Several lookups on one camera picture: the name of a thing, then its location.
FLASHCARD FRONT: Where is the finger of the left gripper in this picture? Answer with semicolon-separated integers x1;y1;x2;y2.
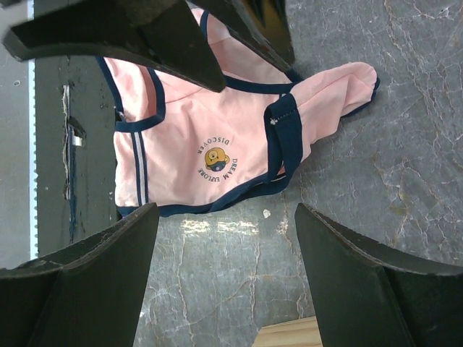
2;1;225;92
192;0;295;72

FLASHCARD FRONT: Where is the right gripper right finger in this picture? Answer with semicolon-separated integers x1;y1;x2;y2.
295;204;462;346

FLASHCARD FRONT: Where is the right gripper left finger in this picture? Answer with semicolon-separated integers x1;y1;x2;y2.
1;203;159;346

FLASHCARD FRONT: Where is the pink underwear navy trim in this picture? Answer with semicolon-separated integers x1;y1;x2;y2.
98;8;380;217

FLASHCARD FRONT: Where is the wooden compartment tray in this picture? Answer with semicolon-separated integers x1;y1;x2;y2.
252;316;323;347

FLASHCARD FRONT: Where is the white slotted cable duct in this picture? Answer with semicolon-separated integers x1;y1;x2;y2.
27;60;38;260

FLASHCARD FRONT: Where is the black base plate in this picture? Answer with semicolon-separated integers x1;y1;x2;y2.
35;56;118;256

